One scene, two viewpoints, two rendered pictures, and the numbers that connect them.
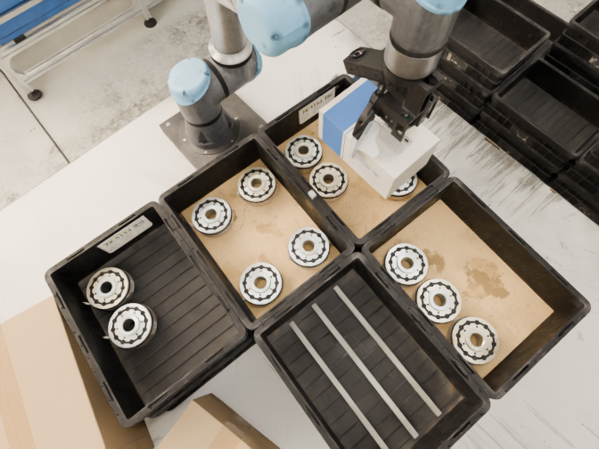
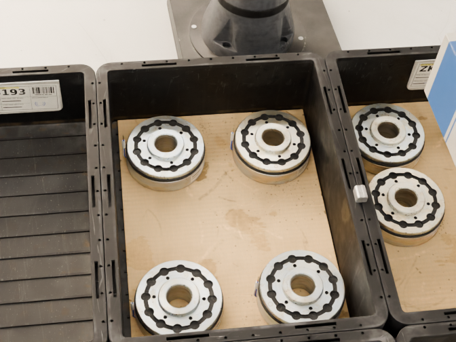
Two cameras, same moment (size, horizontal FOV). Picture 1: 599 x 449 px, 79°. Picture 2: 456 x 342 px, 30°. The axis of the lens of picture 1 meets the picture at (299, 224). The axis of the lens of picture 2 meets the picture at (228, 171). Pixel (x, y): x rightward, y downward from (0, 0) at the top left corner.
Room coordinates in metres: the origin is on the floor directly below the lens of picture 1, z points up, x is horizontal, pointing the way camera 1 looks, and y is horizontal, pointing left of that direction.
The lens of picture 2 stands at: (-0.23, -0.08, 1.75)
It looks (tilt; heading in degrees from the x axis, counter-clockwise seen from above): 55 degrees down; 20
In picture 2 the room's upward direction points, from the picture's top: 6 degrees clockwise
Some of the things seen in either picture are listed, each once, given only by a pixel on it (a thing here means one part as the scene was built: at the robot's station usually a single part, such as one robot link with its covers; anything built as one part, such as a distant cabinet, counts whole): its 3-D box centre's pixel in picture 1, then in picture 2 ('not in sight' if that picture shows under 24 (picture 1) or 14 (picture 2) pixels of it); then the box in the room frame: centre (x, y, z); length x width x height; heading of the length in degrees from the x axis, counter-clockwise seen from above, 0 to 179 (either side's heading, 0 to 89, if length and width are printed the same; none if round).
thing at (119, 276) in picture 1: (107, 288); not in sight; (0.21, 0.48, 0.86); 0.10 x 0.10 x 0.01
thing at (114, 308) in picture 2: (253, 224); (229, 187); (0.31, 0.11, 0.92); 0.40 x 0.30 x 0.02; 32
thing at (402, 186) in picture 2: (328, 179); (406, 198); (0.43, -0.09, 0.86); 0.05 x 0.05 x 0.01
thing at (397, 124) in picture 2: (303, 150); (387, 130); (0.52, -0.03, 0.86); 0.05 x 0.05 x 0.01
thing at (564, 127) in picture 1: (532, 128); not in sight; (0.84, -1.07, 0.31); 0.40 x 0.30 x 0.34; 35
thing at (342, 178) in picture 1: (328, 180); (405, 200); (0.43, -0.09, 0.86); 0.10 x 0.10 x 0.01
